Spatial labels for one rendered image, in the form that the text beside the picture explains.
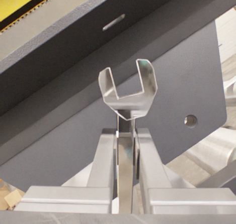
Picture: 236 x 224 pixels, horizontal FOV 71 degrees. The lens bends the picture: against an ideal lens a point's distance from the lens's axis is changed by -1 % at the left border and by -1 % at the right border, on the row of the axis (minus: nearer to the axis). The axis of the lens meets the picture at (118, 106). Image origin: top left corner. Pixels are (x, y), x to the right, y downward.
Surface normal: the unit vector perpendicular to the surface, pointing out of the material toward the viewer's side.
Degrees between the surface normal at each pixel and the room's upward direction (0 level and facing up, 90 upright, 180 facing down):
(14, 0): 90
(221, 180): 0
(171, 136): 90
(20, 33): 90
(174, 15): 90
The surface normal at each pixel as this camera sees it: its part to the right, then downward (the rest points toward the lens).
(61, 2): -0.02, -0.01
